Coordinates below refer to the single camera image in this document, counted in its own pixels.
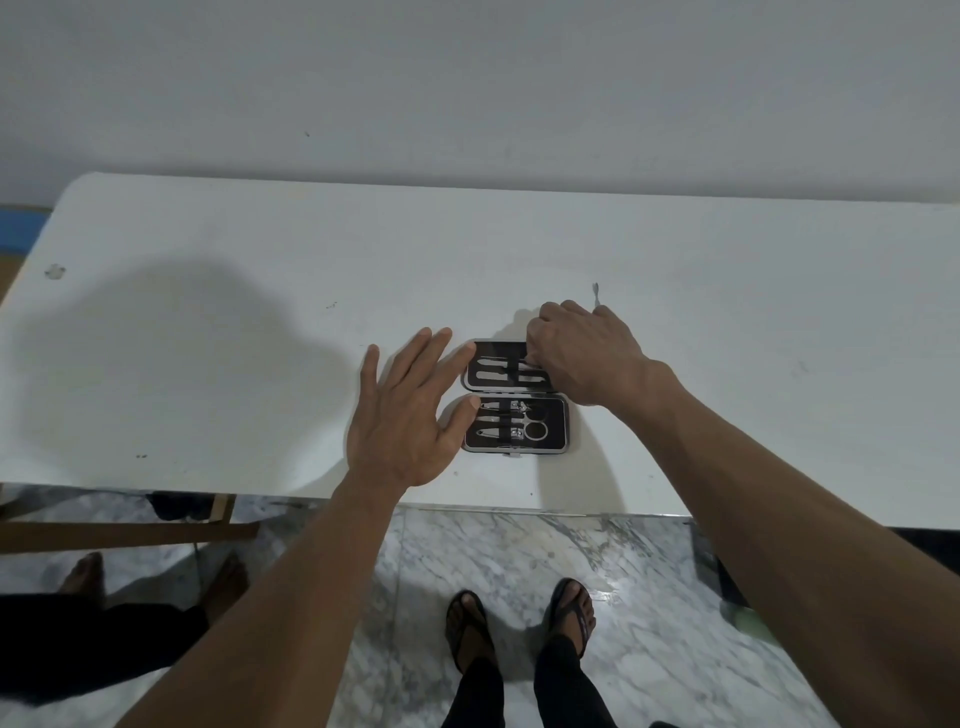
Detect person's right hand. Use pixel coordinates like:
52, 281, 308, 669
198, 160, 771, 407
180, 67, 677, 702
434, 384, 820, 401
525, 300, 663, 410

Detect person's left hand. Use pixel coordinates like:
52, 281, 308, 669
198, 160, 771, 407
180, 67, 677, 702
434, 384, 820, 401
345, 327, 483, 498

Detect black manicure kit case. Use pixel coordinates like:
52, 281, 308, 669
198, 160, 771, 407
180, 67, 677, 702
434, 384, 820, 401
459, 339, 571, 456

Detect person's left forearm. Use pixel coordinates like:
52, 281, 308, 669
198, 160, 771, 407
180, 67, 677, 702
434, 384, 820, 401
112, 472, 410, 728

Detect person's right forearm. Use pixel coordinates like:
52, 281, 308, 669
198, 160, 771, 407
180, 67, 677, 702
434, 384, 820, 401
606, 361, 960, 728

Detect small silver scissors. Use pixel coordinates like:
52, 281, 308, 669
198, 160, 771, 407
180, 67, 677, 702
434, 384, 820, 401
487, 408, 550, 441

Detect black flip-flop sandal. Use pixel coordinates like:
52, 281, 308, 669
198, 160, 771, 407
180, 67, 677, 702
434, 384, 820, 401
543, 576, 598, 661
444, 589, 498, 675

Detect person's left leg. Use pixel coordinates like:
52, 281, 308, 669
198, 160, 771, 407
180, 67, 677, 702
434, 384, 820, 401
441, 658, 506, 728

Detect person's leg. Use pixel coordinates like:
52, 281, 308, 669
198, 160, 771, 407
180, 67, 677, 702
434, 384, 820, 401
533, 634, 618, 728
441, 658, 506, 728

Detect person's right leg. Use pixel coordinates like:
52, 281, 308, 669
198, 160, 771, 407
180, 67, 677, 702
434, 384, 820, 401
533, 634, 618, 728

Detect blue strip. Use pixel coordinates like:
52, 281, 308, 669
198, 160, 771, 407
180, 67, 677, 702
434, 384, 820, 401
0, 205, 52, 256

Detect wooden table frame bar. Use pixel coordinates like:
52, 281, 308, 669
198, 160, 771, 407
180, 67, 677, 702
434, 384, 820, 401
0, 520, 261, 557

